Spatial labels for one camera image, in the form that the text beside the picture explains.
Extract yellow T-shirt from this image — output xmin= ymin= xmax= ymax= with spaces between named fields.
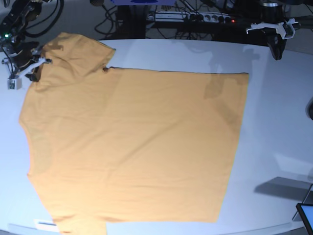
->
xmin=19 ymin=33 xmax=249 ymax=235

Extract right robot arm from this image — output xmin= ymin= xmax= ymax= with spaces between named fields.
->
xmin=0 ymin=0 xmax=42 ymax=83

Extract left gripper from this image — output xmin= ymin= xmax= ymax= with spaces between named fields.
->
xmin=264 ymin=28 xmax=285 ymax=60

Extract white paper label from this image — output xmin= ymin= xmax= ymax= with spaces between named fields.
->
xmin=34 ymin=219 xmax=59 ymax=233

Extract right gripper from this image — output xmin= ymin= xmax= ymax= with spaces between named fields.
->
xmin=9 ymin=41 xmax=42 ymax=82

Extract computer monitor with stand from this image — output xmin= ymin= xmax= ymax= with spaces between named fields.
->
xmin=254 ymin=176 xmax=313 ymax=235

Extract black cables under table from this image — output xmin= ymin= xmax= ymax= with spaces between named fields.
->
xmin=94 ymin=0 xmax=152 ymax=40

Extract white power strip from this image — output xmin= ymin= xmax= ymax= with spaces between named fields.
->
xmin=149 ymin=11 xmax=235 ymax=24

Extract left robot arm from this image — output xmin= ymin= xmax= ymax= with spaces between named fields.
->
xmin=259 ymin=0 xmax=293 ymax=60

